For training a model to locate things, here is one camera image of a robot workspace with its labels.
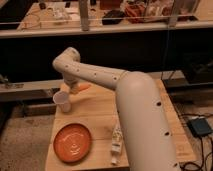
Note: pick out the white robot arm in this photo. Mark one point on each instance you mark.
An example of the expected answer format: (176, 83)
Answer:
(146, 132)

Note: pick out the orange plate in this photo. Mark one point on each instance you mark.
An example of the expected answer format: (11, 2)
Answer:
(72, 143)

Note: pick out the black bag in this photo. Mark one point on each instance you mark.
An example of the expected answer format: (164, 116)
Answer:
(113, 17)

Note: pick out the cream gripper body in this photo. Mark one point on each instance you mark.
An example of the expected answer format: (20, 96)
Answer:
(74, 89)

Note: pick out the red cloth pile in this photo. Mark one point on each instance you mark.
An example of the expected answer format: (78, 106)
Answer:
(135, 13)

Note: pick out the white squeeze bottle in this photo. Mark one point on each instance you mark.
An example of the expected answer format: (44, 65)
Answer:
(116, 145)

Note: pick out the grey metal post right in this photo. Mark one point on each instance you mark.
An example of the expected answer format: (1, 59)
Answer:
(172, 20)

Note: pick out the black power adapter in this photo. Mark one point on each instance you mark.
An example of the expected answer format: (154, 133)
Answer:
(199, 127)

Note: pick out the white ceramic cup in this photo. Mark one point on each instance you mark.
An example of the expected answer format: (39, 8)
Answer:
(61, 99)

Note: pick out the grey metal post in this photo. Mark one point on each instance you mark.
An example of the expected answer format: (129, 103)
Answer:
(172, 20)
(84, 17)

